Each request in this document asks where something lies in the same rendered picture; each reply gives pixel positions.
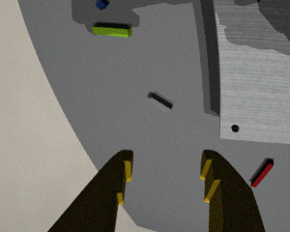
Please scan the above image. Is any lime green rod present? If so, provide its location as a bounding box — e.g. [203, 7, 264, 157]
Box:
[93, 25, 131, 38]

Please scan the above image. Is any small blue cube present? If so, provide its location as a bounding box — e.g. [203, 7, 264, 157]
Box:
[96, 0, 109, 10]

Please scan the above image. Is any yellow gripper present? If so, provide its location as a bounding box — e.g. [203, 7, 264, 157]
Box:
[47, 150, 266, 232]

